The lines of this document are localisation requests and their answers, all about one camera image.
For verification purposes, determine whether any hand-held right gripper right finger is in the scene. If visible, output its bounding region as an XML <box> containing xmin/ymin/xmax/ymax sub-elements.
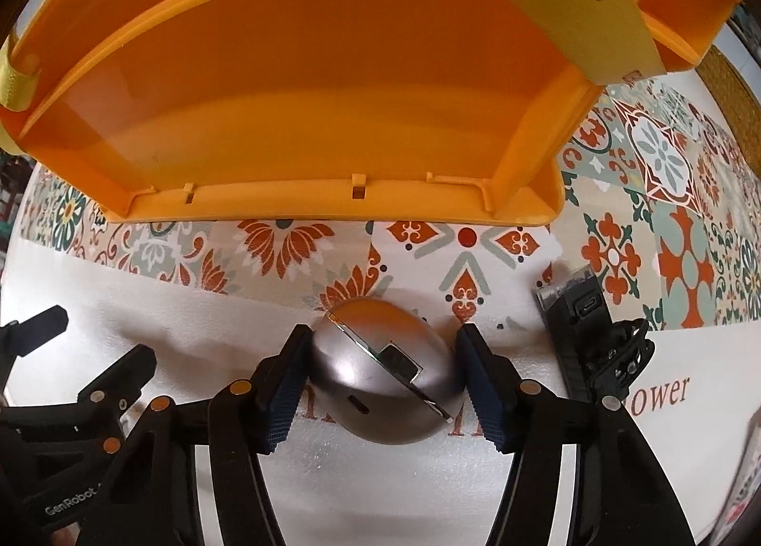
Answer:
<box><xmin>455</xmin><ymin>323</ymin><xmax>696</xmax><ymax>546</ymax></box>

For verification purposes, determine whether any wicker basket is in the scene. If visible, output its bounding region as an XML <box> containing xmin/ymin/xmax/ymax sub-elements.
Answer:
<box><xmin>698</xmin><ymin>43</ymin><xmax>761</xmax><ymax>131</ymax></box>

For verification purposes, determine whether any silver oval case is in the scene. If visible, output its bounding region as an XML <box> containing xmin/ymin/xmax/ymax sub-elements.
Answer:
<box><xmin>306</xmin><ymin>296</ymin><xmax>468</xmax><ymax>447</ymax></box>

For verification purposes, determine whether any black power adapter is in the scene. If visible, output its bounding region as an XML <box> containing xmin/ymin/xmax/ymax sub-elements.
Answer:
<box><xmin>535</xmin><ymin>263</ymin><xmax>655</xmax><ymax>410</ymax></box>

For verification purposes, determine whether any floral printed cushion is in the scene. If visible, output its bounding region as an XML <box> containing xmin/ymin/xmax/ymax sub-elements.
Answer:
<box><xmin>716</xmin><ymin>445</ymin><xmax>761</xmax><ymax>541</ymax></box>

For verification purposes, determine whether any white floral-band tablecloth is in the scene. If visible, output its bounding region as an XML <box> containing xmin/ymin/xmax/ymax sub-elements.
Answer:
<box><xmin>0</xmin><ymin>47</ymin><xmax>761</xmax><ymax>546</ymax></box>

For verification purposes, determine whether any orange plastic crate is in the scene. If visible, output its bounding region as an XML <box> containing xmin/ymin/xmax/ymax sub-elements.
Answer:
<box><xmin>0</xmin><ymin>0</ymin><xmax>744</xmax><ymax>226</ymax></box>

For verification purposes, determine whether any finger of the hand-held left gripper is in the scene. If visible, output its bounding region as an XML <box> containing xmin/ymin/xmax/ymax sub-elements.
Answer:
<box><xmin>71</xmin><ymin>344</ymin><xmax>158</xmax><ymax>434</ymax></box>
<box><xmin>0</xmin><ymin>305</ymin><xmax>69</xmax><ymax>358</ymax></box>

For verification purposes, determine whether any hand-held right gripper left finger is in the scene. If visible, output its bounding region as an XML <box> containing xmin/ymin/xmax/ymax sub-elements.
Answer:
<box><xmin>104</xmin><ymin>325</ymin><xmax>313</xmax><ymax>546</ymax></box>

